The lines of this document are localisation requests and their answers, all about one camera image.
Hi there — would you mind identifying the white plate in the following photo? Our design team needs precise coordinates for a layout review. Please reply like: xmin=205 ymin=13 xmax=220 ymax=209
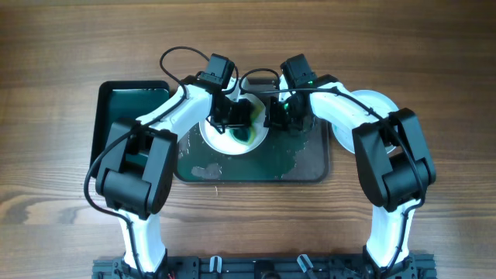
xmin=199 ymin=94 xmax=269 ymax=155

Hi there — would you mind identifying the green and yellow sponge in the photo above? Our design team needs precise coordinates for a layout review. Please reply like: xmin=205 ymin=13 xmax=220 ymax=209
xmin=228 ymin=99 xmax=261 ymax=145

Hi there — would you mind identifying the pale blue plate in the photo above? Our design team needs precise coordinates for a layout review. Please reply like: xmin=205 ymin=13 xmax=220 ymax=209
xmin=331 ymin=90 xmax=399 ymax=153

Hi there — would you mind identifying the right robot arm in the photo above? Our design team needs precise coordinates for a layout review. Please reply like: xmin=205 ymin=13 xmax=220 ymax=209
xmin=265 ymin=54 xmax=436 ymax=278

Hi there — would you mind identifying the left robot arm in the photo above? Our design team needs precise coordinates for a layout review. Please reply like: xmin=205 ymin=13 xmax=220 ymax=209
xmin=84 ymin=54 xmax=253 ymax=278

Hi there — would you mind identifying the large dark serving tray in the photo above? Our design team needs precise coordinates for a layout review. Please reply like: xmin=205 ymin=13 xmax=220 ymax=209
xmin=171 ymin=77 xmax=331 ymax=184

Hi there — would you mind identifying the small black water tub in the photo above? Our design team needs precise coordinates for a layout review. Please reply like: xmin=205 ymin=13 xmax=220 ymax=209
xmin=90 ymin=81 xmax=170 ymax=164

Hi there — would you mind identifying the left black cable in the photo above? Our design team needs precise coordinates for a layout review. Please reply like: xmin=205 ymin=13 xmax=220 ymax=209
xmin=83 ymin=46 xmax=218 ymax=272

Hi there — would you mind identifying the black cable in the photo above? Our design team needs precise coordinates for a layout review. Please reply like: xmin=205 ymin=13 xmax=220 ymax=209
xmin=238 ymin=67 xmax=427 ymax=272
xmin=83 ymin=46 xmax=218 ymax=272

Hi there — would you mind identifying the right black cable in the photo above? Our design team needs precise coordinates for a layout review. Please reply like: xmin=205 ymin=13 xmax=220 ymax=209
xmin=238 ymin=67 xmax=427 ymax=272

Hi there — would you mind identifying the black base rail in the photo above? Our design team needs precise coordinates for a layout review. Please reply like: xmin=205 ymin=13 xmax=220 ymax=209
xmin=91 ymin=253 xmax=438 ymax=279

